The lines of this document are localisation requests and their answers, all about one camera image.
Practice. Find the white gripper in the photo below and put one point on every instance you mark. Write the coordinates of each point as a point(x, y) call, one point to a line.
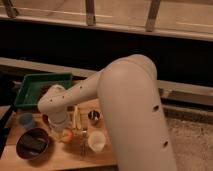
point(58, 122)

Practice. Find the red yellow apple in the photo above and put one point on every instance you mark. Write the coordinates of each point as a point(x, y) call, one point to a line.
point(67, 136)

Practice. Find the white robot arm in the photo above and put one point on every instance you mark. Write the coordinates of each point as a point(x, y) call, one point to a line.
point(129, 100)

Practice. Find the red bowl with white cloth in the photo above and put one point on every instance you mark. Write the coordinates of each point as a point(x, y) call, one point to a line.
point(45, 119)

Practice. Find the peeled banana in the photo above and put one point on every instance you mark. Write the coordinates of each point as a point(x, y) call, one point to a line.
point(76, 118)

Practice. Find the dark purple bowl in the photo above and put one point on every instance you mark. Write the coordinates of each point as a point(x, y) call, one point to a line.
point(28, 154)

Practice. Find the silver fork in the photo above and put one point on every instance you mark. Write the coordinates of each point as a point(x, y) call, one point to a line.
point(84, 141)

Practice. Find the dark cloth in bowl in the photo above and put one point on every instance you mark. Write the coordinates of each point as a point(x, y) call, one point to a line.
point(32, 143)

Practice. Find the blue plastic cup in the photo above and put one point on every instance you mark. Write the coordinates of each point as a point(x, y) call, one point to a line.
point(27, 120)

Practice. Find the white cup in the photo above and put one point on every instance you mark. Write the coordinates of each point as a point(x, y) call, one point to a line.
point(96, 141)

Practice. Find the small metal cup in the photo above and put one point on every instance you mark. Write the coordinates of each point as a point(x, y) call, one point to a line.
point(94, 117)

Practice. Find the green plastic tray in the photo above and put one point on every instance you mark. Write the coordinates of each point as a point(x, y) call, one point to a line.
point(34, 86)

